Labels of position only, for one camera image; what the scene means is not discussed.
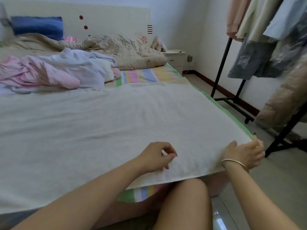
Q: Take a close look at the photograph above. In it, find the cream hanging garment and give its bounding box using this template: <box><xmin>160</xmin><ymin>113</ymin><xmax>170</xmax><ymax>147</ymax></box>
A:
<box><xmin>236</xmin><ymin>0</ymin><xmax>284</xmax><ymax>43</ymax></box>

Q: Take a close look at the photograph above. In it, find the white headboard with red dots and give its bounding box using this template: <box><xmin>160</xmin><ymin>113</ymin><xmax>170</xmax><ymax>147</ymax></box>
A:
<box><xmin>2</xmin><ymin>1</ymin><xmax>153</xmax><ymax>46</ymax></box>

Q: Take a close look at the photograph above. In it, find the beige quilt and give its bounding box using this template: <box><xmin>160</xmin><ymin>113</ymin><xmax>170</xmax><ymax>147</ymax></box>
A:
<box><xmin>0</xmin><ymin>33</ymin><xmax>169</xmax><ymax>71</ymax></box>

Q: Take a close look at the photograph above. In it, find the blue pillow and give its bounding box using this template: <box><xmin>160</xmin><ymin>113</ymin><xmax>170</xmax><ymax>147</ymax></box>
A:
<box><xmin>10</xmin><ymin>16</ymin><xmax>64</xmax><ymax>41</ymax></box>

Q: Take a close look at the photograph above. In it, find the cream fleece blanket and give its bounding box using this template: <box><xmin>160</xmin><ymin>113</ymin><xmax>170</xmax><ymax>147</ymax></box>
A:
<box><xmin>98</xmin><ymin>65</ymin><xmax>116</xmax><ymax>83</ymax></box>

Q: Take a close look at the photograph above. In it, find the plastic covered beige coat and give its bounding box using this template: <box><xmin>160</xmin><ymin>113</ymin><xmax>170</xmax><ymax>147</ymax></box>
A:
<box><xmin>256</xmin><ymin>50</ymin><xmax>307</xmax><ymax>130</ymax></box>

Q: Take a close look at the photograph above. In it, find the person's right hand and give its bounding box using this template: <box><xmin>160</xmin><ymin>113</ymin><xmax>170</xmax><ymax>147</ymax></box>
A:
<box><xmin>221</xmin><ymin>136</ymin><xmax>265</xmax><ymax>171</ymax></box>

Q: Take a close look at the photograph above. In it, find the cream plush toy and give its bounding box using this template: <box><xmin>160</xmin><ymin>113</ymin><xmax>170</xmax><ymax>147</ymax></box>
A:
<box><xmin>151</xmin><ymin>36</ymin><xmax>168</xmax><ymax>52</ymax></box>

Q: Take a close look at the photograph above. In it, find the striped pastel bed sheet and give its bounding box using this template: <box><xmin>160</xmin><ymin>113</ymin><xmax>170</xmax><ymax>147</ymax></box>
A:
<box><xmin>103</xmin><ymin>64</ymin><xmax>255</xmax><ymax>204</ymax></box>

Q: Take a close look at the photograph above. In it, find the person's left forearm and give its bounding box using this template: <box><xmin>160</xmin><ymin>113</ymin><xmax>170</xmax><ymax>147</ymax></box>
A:
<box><xmin>12</xmin><ymin>158</ymin><xmax>149</xmax><ymax>230</ymax></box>

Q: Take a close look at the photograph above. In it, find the black clothes rack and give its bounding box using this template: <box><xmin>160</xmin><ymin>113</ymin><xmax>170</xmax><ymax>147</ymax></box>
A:
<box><xmin>211</xmin><ymin>37</ymin><xmax>307</xmax><ymax>157</ymax></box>

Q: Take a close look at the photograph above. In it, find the cream white towel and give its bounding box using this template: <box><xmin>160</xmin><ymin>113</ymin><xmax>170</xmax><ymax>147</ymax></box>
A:
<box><xmin>0</xmin><ymin>83</ymin><xmax>254</xmax><ymax>215</ymax></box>

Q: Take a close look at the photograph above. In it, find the person's left hand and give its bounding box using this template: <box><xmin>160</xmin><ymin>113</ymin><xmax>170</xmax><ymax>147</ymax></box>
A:
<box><xmin>137</xmin><ymin>142</ymin><xmax>178</xmax><ymax>175</ymax></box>

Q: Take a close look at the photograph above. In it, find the person's right forearm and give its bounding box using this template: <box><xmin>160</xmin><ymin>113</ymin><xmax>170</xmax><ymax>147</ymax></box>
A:
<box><xmin>223</xmin><ymin>160</ymin><xmax>303</xmax><ymax>230</ymax></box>

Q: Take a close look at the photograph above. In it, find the dark brown baseboard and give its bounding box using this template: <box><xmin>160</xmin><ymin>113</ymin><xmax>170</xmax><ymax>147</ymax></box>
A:
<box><xmin>185</xmin><ymin>69</ymin><xmax>269</xmax><ymax>118</ymax></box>

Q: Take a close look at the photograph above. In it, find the white nightstand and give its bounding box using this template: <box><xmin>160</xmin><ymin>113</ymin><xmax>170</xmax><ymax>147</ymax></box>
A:
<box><xmin>162</xmin><ymin>49</ymin><xmax>189</xmax><ymax>75</ymax></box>

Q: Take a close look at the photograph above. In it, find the silver bracelet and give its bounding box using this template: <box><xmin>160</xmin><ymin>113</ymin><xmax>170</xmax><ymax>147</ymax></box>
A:
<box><xmin>221</xmin><ymin>158</ymin><xmax>248</xmax><ymax>172</ymax></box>

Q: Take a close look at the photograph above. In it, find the light blue hanging garment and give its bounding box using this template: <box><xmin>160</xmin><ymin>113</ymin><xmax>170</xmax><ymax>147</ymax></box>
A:
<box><xmin>263</xmin><ymin>0</ymin><xmax>307</xmax><ymax>41</ymax></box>

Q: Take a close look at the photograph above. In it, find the pink hanging garment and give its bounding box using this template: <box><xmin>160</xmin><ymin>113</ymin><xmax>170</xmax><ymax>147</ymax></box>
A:
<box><xmin>226</xmin><ymin>0</ymin><xmax>252</xmax><ymax>42</ymax></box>

